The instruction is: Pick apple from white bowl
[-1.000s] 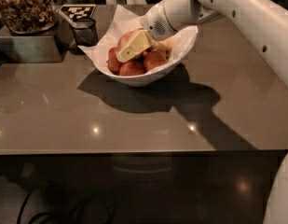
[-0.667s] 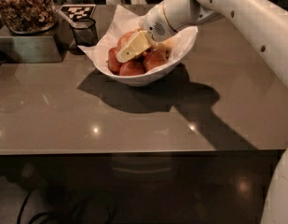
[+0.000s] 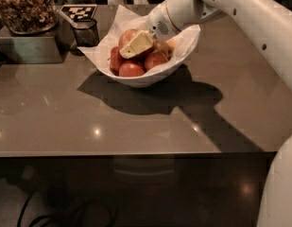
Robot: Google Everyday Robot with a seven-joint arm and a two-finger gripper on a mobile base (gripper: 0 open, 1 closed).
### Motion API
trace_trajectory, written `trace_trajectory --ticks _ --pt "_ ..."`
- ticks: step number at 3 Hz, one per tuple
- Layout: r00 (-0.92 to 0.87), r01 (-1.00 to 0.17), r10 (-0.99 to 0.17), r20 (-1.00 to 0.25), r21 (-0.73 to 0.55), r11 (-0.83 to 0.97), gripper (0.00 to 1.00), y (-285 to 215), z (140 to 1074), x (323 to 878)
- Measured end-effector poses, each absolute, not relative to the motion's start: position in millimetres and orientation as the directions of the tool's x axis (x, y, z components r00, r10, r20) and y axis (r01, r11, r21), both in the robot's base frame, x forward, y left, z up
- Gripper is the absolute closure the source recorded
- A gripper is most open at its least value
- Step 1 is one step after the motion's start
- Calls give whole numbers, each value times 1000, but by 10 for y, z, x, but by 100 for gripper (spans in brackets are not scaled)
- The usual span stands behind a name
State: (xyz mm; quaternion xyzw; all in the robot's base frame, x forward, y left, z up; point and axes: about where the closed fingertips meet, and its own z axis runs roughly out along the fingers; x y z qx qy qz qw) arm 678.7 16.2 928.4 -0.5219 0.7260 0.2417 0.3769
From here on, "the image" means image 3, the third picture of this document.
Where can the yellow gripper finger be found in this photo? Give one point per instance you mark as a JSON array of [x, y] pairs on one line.
[[136, 44]]

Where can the large top red apple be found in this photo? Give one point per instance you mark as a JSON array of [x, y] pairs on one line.
[[126, 37]]

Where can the pale yellow-red apple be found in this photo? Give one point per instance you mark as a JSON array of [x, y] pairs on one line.
[[164, 47]]

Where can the grey metal box stand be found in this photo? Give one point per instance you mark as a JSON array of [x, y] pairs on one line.
[[49, 47]]

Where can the white ceramic bowl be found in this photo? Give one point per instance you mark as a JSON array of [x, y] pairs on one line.
[[139, 82]]

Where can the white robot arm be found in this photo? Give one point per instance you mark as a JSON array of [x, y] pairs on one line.
[[268, 25]]

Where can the front centre red apple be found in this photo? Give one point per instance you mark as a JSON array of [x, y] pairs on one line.
[[130, 69]]

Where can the black mesh cup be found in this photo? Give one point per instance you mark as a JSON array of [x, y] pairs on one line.
[[86, 33]]

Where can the white paper liner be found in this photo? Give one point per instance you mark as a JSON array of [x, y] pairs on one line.
[[184, 44]]

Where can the black white marker tag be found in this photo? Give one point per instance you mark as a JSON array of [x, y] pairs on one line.
[[79, 13]]

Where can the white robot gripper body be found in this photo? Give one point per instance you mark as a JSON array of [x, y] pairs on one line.
[[159, 23]]

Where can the left red apple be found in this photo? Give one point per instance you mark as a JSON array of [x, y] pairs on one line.
[[116, 60]]

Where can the front right red apple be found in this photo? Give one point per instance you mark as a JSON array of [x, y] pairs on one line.
[[154, 59]]

